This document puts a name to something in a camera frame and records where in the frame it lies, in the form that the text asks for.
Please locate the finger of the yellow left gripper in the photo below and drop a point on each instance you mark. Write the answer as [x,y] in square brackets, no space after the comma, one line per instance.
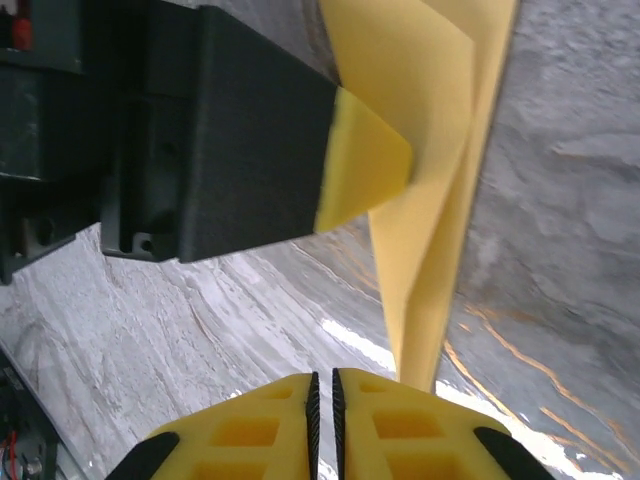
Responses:
[365,165]

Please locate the yellow cloth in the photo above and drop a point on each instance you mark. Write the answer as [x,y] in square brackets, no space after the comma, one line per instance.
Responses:
[425,100]

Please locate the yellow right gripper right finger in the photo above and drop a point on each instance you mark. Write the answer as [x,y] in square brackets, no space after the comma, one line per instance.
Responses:
[425,450]

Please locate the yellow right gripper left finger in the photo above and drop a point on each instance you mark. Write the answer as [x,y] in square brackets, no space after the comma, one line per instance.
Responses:
[290,450]

